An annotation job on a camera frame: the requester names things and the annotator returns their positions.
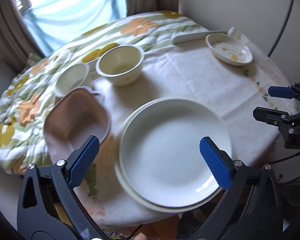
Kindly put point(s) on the small white bowl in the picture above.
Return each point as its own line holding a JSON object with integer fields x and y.
{"x": 73, "y": 77}

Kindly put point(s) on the floral striped quilt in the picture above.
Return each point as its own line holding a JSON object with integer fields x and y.
{"x": 28, "y": 100}

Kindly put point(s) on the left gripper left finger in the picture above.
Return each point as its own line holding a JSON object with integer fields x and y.
{"x": 48, "y": 207}

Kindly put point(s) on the pink square plastic bowl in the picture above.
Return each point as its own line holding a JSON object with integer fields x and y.
{"x": 78, "y": 115}

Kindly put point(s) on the plain white plate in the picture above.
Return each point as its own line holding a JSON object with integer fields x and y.
{"x": 172, "y": 152}

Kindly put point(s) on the floral white tablecloth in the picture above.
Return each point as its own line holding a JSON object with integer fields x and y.
{"x": 188, "y": 70}

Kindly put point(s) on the person left hand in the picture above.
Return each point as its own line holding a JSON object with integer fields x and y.
{"x": 140, "y": 236}

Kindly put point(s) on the cream ceramic bowl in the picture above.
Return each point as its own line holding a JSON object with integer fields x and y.
{"x": 122, "y": 65}

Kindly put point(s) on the small duck plate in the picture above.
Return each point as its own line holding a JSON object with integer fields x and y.
{"x": 229, "y": 49}

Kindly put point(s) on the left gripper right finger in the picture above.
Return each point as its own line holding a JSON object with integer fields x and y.
{"x": 250, "y": 208}

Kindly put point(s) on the left brown curtain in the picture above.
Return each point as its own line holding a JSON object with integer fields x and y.
{"x": 16, "y": 42}

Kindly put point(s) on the light blue window cloth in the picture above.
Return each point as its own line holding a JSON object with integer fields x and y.
{"x": 54, "y": 23}

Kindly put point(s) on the green patterned pillow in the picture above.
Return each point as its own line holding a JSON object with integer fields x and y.
{"x": 32, "y": 60}

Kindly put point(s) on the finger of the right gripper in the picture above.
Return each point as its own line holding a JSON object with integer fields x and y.
{"x": 283, "y": 92}
{"x": 273, "y": 117}

